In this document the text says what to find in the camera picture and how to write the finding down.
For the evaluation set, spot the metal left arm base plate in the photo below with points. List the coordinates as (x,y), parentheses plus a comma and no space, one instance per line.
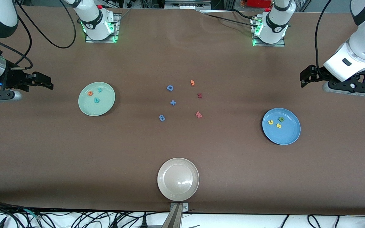
(265,45)

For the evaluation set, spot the blue foam digit six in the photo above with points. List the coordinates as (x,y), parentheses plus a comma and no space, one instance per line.
(162,118)

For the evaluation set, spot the grey metal strip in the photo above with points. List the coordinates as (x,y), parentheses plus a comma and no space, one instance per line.
(217,11)

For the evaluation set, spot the beige plate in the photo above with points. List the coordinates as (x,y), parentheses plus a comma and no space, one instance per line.
(178,179)

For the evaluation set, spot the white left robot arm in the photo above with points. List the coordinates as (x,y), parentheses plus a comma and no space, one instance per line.
(276,25)

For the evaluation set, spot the aluminium camera mount post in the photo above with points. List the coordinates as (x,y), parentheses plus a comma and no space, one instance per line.
(174,218)

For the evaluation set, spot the aluminium frame rail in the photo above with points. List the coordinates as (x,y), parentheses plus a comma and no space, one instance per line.
(185,4)

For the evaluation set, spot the blue foam letter D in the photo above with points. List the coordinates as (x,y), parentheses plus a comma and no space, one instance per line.
(169,88)

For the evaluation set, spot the red foam letter W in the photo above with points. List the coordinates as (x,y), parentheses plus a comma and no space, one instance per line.
(198,115)

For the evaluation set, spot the pale green plate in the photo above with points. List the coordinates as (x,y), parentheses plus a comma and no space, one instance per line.
(105,106)

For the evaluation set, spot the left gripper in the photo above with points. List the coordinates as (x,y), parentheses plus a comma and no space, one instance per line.
(316,75)

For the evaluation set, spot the yellow foam letter U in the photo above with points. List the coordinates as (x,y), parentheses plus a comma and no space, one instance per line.
(270,122)

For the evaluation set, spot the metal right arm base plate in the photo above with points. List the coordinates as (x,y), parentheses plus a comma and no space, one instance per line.
(116,28)

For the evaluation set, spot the red box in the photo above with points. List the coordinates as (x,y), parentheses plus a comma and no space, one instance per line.
(258,3)

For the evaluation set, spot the black power plug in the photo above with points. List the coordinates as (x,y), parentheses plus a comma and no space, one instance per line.
(144,223)

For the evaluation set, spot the brown table cover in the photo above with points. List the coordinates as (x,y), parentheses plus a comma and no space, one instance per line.
(265,177)

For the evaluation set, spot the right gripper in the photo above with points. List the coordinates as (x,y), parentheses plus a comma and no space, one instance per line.
(12,77)

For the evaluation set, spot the blue plate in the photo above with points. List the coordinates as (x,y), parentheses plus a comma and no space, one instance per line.
(288,133)

